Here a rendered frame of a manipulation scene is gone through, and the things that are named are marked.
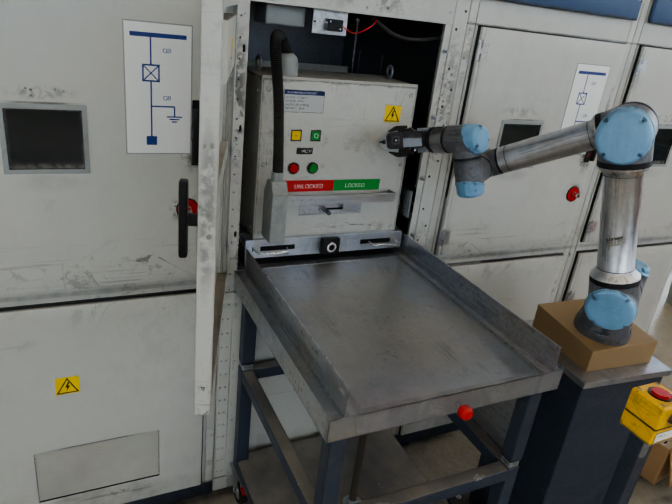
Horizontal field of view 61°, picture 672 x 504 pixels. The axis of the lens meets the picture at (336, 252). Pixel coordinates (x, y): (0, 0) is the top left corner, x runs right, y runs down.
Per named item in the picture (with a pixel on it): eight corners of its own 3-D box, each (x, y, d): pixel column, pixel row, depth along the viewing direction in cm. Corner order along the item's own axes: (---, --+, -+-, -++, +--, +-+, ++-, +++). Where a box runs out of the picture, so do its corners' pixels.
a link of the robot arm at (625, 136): (640, 313, 149) (662, 100, 130) (633, 340, 137) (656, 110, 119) (591, 306, 155) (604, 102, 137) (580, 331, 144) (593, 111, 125)
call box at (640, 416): (673, 439, 124) (690, 401, 120) (648, 447, 121) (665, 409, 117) (641, 416, 131) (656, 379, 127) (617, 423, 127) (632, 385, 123)
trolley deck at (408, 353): (557, 389, 139) (564, 368, 136) (326, 443, 112) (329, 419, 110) (411, 270, 194) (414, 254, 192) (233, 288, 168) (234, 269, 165)
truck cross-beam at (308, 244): (400, 247, 192) (402, 230, 189) (244, 259, 169) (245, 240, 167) (392, 241, 196) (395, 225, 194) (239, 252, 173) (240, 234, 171)
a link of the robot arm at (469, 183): (493, 188, 159) (490, 149, 156) (480, 199, 150) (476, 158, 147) (466, 189, 163) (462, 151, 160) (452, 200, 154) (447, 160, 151)
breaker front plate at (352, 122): (394, 235, 189) (419, 87, 170) (254, 244, 168) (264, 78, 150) (392, 233, 190) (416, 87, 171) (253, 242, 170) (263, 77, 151)
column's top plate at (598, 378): (589, 318, 189) (591, 313, 188) (670, 375, 162) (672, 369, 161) (510, 327, 177) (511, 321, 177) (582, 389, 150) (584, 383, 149)
